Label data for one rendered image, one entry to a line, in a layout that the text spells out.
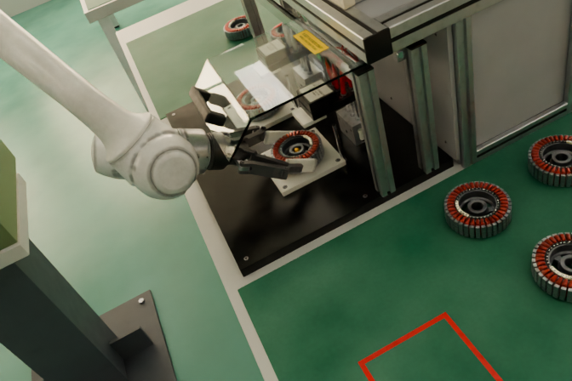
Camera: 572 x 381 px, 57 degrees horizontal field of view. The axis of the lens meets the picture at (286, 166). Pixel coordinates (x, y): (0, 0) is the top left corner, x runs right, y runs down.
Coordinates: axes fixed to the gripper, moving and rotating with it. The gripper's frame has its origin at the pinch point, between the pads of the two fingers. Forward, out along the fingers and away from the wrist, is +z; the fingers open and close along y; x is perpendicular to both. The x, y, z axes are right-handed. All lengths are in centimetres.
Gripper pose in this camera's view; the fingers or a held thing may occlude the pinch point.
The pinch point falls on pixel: (296, 150)
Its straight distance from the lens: 114.1
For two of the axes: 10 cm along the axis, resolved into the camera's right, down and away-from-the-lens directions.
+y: 3.7, 5.3, -7.6
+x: 2.2, -8.5, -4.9
